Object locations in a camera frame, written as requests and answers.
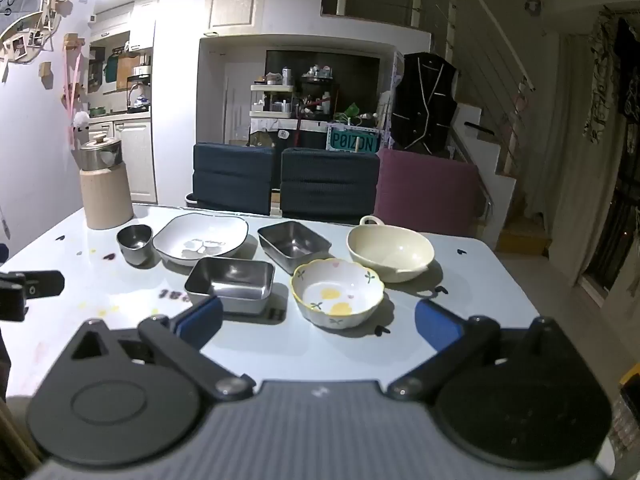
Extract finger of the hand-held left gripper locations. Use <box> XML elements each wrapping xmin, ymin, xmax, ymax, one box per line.
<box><xmin>0</xmin><ymin>270</ymin><xmax>65</xmax><ymax>322</ymax></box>

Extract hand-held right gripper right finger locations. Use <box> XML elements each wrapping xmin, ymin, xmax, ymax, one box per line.
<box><xmin>387</xmin><ymin>299</ymin><xmax>568</xmax><ymax>402</ymax></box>

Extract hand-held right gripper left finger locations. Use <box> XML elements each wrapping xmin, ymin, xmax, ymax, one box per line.
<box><xmin>65</xmin><ymin>295</ymin><xmax>256</xmax><ymax>403</ymax></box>

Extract rectangular steel container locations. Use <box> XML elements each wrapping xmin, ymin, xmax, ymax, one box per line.
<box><xmin>184</xmin><ymin>256</ymin><xmax>276</xmax><ymax>316</ymax></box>
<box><xmin>257</xmin><ymin>220</ymin><xmax>333</xmax><ymax>275</ymax></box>

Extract white square flower plate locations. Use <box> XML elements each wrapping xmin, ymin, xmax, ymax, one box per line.
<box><xmin>152</xmin><ymin>212</ymin><xmax>249</xmax><ymax>267</ymax></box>

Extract cream bowl with handles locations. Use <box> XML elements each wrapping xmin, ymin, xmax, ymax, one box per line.
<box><xmin>347</xmin><ymin>215</ymin><xmax>435</xmax><ymax>283</ymax></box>

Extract small round steel bowl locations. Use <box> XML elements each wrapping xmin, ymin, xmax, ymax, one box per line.
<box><xmin>116</xmin><ymin>224</ymin><xmax>154</xmax><ymax>266</ymax></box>

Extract yellow rim floral bowl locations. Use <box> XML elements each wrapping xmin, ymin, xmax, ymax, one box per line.
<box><xmin>291</xmin><ymin>258</ymin><xmax>386</xmax><ymax>331</ymax></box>

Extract beige jug with steel lid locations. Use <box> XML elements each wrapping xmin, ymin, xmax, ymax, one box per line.
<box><xmin>79</xmin><ymin>132</ymin><xmax>135</xmax><ymax>231</ymax></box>

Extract purple chair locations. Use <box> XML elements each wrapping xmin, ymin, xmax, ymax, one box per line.
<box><xmin>374</xmin><ymin>147</ymin><xmax>482</xmax><ymax>238</ymax></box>

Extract dark blue chair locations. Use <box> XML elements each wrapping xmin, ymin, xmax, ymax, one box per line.
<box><xmin>280</xmin><ymin>147</ymin><xmax>381</xmax><ymax>223</ymax></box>
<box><xmin>192</xmin><ymin>142</ymin><xmax>275</xmax><ymax>216</ymax></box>

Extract white kitchen lower cabinets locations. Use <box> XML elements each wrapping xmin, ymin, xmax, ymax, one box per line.
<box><xmin>87</xmin><ymin>117</ymin><xmax>156</xmax><ymax>206</ymax></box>

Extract white kitchen cabinets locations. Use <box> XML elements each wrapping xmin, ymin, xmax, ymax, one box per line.
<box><xmin>90</xmin><ymin>0</ymin><xmax>161</xmax><ymax>53</ymax></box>
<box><xmin>87</xmin><ymin>117</ymin><xmax>156</xmax><ymax>206</ymax></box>

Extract white staircase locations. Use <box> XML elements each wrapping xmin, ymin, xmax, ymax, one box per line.
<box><xmin>450</xmin><ymin>102</ymin><xmax>518</xmax><ymax>243</ymax></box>

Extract teal sign box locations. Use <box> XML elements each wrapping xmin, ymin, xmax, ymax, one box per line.
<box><xmin>326</xmin><ymin>122</ymin><xmax>382</xmax><ymax>155</ymax></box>

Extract dark glass door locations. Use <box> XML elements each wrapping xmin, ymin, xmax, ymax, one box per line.
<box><xmin>582</xmin><ymin>15</ymin><xmax>640</xmax><ymax>306</ymax></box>

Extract light patterned curtain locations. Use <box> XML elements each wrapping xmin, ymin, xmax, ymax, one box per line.
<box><xmin>527</xmin><ymin>7</ymin><xmax>626</xmax><ymax>288</ymax></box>

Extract black vest with white trim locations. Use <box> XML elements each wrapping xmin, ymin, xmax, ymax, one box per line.
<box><xmin>390</xmin><ymin>51</ymin><xmax>459</xmax><ymax>157</ymax></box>

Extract white shelf cart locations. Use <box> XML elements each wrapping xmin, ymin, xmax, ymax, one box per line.
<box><xmin>248</xmin><ymin>82</ymin><xmax>296</xmax><ymax>121</ymax></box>

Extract black cluttered shelf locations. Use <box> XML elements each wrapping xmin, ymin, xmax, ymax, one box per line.
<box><xmin>297</xmin><ymin>65</ymin><xmax>341</xmax><ymax>117</ymax></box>

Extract white kitchen upper cabinets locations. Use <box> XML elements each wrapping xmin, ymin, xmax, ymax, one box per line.
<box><xmin>90</xmin><ymin>0</ymin><xmax>161</xmax><ymax>53</ymax></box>

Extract stair railing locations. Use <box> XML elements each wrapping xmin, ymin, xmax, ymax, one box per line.
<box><xmin>440</xmin><ymin>0</ymin><xmax>533</xmax><ymax>161</ymax></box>

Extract pink wall ribbon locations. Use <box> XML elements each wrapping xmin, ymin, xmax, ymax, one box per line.
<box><xmin>62</xmin><ymin>51</ymin><xmax>85</xmax><ymax>125</ymax></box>

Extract wooden wall decoration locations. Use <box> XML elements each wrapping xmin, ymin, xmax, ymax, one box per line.
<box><xmin>0</xmin><ymin>0</ymin><xmax>72</xmax><ymax>68</ymax></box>

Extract white wall panel door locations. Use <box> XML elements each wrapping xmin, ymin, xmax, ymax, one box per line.
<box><xmin>207</xmin><ymin>0</ymin><xmax>264</xmax><ymax>36</ymax></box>

